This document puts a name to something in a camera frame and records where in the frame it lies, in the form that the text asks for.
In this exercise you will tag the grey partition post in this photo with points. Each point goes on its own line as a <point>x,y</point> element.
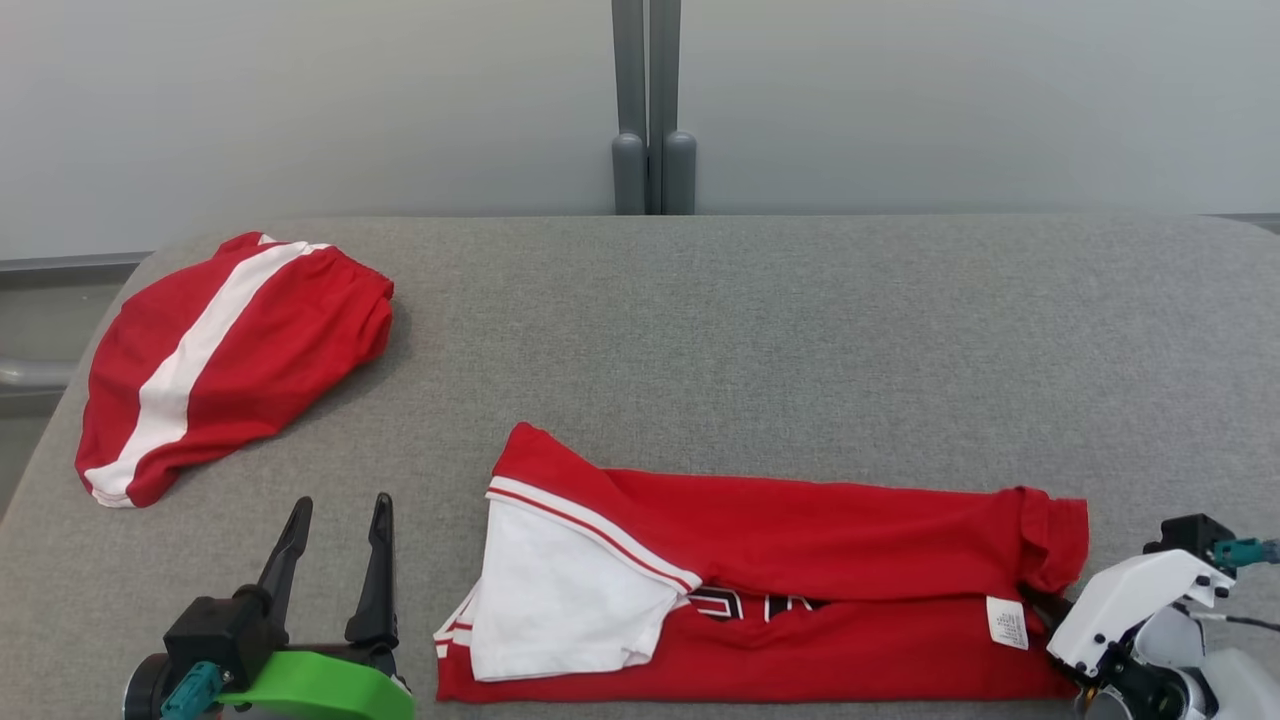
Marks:
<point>672,120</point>
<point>628,120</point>

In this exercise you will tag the red shorts with white stripe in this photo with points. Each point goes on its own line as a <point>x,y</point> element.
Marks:
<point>280,350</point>

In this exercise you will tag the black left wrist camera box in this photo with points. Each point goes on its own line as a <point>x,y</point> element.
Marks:
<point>215,635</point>

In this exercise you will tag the grey metal floor pipe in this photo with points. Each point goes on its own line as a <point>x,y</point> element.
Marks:
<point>35,373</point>

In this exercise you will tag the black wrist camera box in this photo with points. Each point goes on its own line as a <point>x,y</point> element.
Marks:
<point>1190,535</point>
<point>215,635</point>

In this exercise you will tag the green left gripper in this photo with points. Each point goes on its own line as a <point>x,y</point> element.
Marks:
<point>320,690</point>

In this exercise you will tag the red basketball jersey number 23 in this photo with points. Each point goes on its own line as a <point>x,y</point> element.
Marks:
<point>850,540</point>

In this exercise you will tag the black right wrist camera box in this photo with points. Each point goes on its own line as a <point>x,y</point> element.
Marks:
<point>1190,535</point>

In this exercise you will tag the teal camera connector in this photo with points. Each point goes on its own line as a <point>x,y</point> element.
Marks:
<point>192,692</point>
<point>1245,553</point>

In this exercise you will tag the grey fabric sofa seat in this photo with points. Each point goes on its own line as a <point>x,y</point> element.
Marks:
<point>800,350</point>

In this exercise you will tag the teal right camera connector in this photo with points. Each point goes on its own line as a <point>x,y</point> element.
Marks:
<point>1245,553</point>

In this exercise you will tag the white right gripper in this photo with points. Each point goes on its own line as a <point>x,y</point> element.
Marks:
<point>1130,610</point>

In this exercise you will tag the teal left camera connector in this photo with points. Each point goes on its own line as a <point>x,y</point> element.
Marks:
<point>192,692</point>

